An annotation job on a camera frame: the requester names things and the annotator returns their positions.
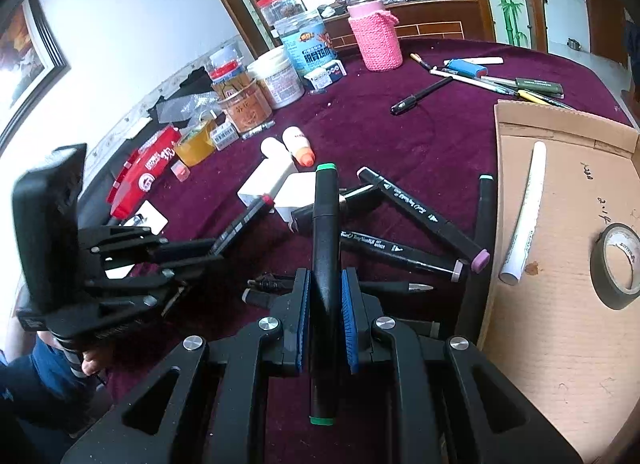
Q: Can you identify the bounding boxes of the grey-capped black marker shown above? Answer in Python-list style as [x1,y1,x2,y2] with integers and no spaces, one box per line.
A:
[395,316,442,339]

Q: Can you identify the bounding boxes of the white plastic tub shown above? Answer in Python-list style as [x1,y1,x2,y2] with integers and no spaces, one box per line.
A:
[246,47,305,109]

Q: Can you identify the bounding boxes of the blue label jar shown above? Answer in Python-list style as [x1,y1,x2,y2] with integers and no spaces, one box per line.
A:
[273,11,338,79]

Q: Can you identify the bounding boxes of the small grey battery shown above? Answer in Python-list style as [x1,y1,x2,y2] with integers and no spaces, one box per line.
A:
[240,120,277,141]

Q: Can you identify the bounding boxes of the long white box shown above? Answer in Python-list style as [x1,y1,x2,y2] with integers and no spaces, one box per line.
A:
[237,156,299,206]

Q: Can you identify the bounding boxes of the burgundy tablecloth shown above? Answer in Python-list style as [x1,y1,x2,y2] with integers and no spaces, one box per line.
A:
[75,38,640,464]

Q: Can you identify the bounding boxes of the white charger block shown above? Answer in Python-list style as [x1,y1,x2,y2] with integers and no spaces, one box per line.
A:
[274,173,317,225]

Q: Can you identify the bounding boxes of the black tape roll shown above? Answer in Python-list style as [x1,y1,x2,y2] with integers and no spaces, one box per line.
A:
[589,222,640,311]

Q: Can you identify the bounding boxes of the small blue white box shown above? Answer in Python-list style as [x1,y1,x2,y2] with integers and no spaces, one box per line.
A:
[303,58,347,91]

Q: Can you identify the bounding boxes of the black pen silver tip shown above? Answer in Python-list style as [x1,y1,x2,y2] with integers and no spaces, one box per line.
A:
[350,281,435,295]

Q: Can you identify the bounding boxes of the red-lid clear plastic jar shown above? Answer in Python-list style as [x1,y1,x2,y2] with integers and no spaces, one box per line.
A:
[256,0,307,37]

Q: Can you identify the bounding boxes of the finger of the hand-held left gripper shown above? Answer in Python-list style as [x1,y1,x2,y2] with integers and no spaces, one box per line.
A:
[80,225,228,267]
[85,266,183,339]

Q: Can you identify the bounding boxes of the blue eraser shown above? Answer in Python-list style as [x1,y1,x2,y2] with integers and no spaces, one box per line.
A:
[444,58,488,80]

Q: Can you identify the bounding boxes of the person's blue jeans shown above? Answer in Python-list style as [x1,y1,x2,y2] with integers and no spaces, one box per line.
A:
[0,329,108,445]

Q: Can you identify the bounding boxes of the teal-capped black marker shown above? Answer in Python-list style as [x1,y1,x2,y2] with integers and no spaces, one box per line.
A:
[457,175,498,345]

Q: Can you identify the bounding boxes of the white pen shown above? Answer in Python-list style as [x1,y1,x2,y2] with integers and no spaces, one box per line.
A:
[430,68,518,96]

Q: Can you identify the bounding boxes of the person's left hand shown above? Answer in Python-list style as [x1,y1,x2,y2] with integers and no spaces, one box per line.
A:
[80,341,111,377]

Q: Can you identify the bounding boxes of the orange label toothpick jar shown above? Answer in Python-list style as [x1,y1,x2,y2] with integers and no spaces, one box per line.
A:
[210,61,273,133]

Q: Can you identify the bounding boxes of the silver foil bag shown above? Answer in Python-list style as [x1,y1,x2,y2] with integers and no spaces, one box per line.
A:
[155,91,221,125]

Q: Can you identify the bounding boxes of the pink knit-covered bottle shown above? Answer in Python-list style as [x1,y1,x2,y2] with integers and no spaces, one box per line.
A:
[347,0,404,72]

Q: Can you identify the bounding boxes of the framed picture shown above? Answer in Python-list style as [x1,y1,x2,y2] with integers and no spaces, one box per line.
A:
[0,0,71,155]

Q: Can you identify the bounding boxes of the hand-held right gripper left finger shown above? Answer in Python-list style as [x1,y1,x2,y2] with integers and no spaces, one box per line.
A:
[60,268,310,464]

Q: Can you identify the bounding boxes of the small barcode box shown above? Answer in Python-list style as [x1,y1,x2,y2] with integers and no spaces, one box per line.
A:
[210,121,238,151]

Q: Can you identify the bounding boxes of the red-capped black marker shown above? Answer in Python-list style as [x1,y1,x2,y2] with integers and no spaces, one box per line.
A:
[210,194,276,257]

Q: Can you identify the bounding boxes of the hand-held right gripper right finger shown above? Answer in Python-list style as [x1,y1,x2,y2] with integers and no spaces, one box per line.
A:
[340,268,583,464]

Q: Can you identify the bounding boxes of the plain white bottle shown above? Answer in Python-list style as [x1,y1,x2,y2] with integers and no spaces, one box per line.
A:
[260,137,291,165]

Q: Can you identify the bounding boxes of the white paper tube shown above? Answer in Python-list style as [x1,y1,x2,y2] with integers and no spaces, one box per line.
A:
[499,141,548,287]

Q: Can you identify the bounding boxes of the red cardboard box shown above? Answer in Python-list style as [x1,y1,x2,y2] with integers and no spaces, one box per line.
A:
[106,125,183,219]

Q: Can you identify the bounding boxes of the white bottle orange cap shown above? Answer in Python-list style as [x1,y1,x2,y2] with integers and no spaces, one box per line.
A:
[281,127,316,168]

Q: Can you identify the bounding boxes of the flat white stick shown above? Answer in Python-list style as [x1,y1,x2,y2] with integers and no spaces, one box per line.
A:
[442,56,505,66]

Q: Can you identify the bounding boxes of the wooden counter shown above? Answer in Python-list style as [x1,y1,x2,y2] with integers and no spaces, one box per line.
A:
[320,0,496,52]

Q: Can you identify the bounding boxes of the yellow pencil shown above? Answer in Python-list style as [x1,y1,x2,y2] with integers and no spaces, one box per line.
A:
[515,88,576,110]

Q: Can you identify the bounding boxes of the pale-capped black marker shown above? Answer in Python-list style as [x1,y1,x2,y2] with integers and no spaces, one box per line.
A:
[339,230,469,283]

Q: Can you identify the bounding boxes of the white card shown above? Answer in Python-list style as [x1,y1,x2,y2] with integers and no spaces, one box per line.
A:
[120,200,169,235]

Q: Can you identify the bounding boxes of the pink-capped black marker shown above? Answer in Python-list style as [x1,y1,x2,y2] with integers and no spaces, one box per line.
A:
[356,166,492,272]

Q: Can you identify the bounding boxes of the green-capped black marker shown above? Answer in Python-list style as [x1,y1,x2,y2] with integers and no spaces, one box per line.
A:
[307,163,341,427]

